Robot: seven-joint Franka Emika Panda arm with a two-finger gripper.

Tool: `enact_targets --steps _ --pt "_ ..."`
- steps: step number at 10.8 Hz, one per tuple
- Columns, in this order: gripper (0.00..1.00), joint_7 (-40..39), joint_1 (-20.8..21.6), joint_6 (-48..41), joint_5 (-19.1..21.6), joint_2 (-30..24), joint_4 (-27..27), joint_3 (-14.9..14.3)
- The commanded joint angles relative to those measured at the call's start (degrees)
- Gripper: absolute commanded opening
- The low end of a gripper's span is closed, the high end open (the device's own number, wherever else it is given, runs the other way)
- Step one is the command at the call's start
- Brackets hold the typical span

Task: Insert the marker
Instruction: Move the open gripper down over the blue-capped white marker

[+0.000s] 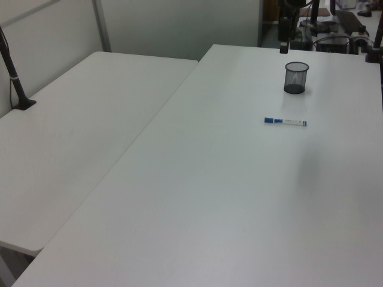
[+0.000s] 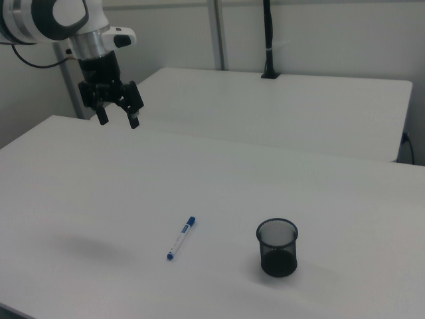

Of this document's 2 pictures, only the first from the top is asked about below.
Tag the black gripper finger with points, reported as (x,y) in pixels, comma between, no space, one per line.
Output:
(282,49)
(286,49)

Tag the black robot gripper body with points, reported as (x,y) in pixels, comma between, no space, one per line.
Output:
(285,29)

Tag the blue and white marker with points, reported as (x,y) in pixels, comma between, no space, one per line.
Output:
(284,121)

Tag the black mesh pen cup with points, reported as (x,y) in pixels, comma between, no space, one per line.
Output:
(295,78)

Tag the black monitor stand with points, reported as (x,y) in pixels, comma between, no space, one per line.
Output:
(314,18)

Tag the dark grey computer case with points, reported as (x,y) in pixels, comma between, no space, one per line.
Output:
(332,43)

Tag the blue and white box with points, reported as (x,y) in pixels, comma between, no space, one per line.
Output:
(345,3)

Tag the grey box with red button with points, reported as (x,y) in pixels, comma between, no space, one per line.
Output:
(360,36)

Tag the white side table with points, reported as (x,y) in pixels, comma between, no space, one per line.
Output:
(74,134)

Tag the black pole stand with base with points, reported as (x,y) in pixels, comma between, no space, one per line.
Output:
(16,86)

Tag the black camera stand with clamp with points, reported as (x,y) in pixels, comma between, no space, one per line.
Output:
(374,53)

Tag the grey metal partition post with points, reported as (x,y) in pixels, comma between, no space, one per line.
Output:
(101,27)

